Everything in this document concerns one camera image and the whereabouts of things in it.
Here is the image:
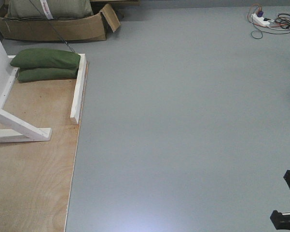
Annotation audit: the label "white power strip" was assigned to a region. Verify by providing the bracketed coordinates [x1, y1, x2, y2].
[251, 14, 270, 27]

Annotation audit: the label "purple plug adapter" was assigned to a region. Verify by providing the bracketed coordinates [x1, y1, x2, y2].
[256, 9, 263, 17]

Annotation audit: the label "open flat cardboard box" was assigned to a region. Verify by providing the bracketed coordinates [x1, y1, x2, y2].
[0, 4, 121, 42]

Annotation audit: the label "plywood base board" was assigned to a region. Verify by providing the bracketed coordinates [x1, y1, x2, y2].
[0, 61, 88, 232]

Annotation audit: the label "lower green sandbag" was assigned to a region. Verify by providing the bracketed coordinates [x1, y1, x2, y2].
[17, 68, 78, 83]

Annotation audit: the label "green sandbag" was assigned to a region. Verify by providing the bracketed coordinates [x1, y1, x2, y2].
[17, 68, 78, 83]
[10, 48, 81, 69]

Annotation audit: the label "upper green sandbag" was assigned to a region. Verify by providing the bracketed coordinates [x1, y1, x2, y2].
[10, 48, 81, 69]

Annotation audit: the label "grey-green woven sack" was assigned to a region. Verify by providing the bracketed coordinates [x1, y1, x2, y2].
[8, 0, 93, 20]

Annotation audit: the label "tangled black orange cables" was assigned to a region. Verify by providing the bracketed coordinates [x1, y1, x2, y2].
[246, 3, 290, 39]

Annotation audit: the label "white far edge rail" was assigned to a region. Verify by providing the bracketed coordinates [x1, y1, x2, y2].
[70, 54, 86, 125]

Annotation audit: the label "thin dark tension rope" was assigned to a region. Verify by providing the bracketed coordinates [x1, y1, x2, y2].
[28, 0, 78, 54]

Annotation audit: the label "white far brace frame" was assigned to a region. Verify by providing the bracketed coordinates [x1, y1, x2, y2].
[0, 42, 52, 143]

